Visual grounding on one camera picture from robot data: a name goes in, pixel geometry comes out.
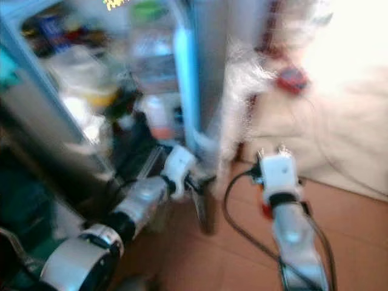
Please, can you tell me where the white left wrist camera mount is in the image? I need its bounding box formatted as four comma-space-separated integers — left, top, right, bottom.
162, 145, 198, 199

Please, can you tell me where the grey open fridge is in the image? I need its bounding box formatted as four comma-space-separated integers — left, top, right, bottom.
0, 0, 189, 182

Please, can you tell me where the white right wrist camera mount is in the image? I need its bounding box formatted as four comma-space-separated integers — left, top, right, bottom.
259, 152, 299, 202

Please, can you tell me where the small white orange bottle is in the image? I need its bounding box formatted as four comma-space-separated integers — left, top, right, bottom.
145, 96, 175, 141

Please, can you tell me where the teal cloth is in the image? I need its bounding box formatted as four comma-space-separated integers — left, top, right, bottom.
0, 48, 22, 92

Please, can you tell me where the large clear bottle green cap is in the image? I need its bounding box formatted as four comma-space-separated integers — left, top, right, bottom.
127, 0, 179, 96

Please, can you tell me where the grey fridge door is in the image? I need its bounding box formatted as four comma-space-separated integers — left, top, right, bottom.
173, 0, 255, 237

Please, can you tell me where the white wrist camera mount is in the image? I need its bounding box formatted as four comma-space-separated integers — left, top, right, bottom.
259, 152, 299, 202
162, 145, 198, 199

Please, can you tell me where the red and blue backpack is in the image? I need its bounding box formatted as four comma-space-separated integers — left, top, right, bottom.
276, 65, 309, 95

